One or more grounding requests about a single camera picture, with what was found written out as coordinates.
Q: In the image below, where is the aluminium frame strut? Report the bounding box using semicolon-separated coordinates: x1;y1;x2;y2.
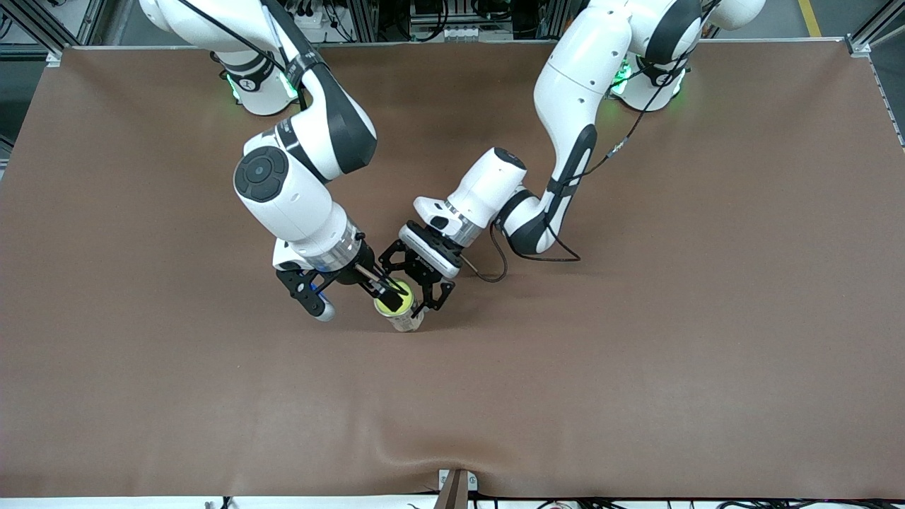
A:
0;0;110;61
845;4;905;57

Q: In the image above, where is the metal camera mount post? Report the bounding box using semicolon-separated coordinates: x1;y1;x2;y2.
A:
433;468;479;509

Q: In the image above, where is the black cable along table edge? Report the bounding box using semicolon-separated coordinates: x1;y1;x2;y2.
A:
470;495;905;509

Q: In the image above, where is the brown table mat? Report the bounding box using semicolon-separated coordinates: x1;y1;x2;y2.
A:
0;39;905;499

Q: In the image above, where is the aluminium side rail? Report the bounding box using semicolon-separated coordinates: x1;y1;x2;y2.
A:
868;53;905;151

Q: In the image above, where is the black electronics unit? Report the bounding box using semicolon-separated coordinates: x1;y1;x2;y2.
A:
410;0;481;26

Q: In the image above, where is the white power strip with plugs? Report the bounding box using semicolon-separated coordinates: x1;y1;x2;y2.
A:
290;0;333;33

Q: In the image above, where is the clear tennis ball can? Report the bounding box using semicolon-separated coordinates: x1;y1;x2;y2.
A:
373;278;425;333

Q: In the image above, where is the yellow-green tennis ball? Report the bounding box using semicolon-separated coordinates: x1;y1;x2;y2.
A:
375;280;414;315

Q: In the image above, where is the aluminium frame post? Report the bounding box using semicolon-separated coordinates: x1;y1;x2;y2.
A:
537;0;570;40
345;0;379;42

